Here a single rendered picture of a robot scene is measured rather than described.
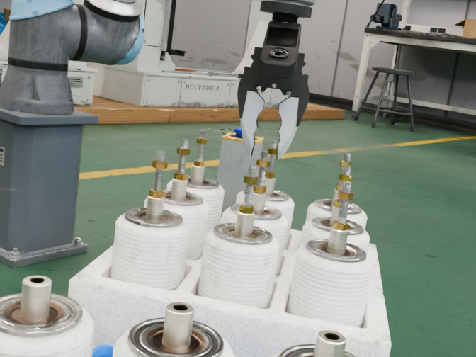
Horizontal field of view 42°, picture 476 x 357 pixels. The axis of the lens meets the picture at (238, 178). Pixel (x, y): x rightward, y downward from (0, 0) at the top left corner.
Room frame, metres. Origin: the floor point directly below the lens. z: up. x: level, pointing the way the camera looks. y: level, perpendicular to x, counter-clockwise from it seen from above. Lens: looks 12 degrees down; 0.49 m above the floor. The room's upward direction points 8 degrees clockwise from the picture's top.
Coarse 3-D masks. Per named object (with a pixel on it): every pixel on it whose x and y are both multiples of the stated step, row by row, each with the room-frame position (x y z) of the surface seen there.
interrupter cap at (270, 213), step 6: (234, 204) 0.89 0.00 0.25; (240, 204) 0.90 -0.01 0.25; (234, 210) 0.85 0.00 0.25; (264, 210) 0.89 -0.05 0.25; (270, 210) 0.88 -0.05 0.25; (276, 210) 0.89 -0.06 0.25; (258, 216) 0.84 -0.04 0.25; (264, 216) 0.85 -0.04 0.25; (270, 216) 0.85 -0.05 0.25; (276, 216) 0.85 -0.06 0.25
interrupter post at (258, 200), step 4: (252, 196) 0.87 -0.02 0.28; (256, 196) 0.86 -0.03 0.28; (260, 196) 0.86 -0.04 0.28; (264, 196) 0.87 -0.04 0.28; (252, 200) 0.86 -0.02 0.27; (256, 200) 0.86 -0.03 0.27; (260, 200) 0.86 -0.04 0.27; (264, 200) 0.87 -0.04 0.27; (252, 204) 0.86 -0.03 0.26; (256, 204) 0.86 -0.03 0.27; (260, 204) 0.86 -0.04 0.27; (264, 204) 0.87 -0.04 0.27; (256, 208) 0.86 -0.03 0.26; (260, 208) 0.86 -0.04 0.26; (256, 212) 0.86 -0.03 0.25; (260, 212) 0.86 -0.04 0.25
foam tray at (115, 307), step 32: (288, 256) 0.90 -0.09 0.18; (96, 288) 0.70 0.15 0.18; (128, 288) 0.70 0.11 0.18; (192, 288) 0.73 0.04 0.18; (288, 288) 0.78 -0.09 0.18; (96, 320) 0.70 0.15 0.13; (128, 320) 0.70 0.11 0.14; (224, 320) 0.68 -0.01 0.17; (256, 320) 0.67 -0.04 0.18; (288, 320) 0.68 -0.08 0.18; (320, 320) 0.69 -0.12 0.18; (384, 320) 0.71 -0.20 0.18; (256, 352) 0.67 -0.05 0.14; (352, 352) 0.66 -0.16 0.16; (384, 352) 0.65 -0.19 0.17
